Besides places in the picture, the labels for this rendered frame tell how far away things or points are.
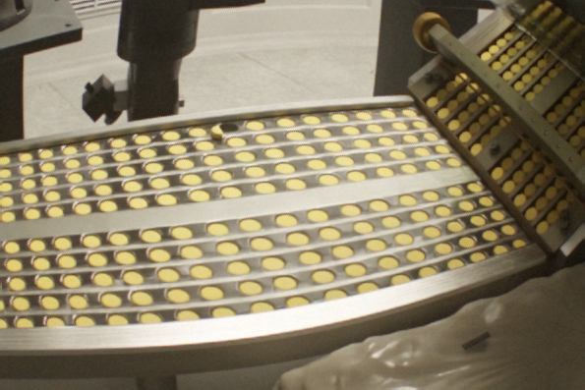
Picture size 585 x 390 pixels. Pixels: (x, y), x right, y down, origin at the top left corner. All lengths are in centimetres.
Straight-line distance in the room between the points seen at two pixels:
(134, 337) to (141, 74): 35
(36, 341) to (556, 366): 26
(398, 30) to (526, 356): 89
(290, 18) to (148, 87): 245
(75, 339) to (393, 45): 92
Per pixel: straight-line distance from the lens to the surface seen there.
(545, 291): 39
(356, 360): 34
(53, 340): 36
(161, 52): 66
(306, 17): 314
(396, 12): 118
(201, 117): 54
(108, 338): 36
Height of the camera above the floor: 121
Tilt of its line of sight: 31 degrees down
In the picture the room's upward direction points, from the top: 6 degrees clockwise
